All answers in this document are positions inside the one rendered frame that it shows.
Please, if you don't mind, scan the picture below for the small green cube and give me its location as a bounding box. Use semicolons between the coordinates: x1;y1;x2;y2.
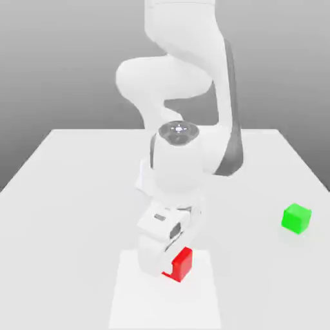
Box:
280;202;313;235

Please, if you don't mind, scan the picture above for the small red cube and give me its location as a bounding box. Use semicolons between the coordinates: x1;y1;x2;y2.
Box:
161;246;193;284

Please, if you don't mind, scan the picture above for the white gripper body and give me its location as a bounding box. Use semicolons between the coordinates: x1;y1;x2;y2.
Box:
137;205;202;278

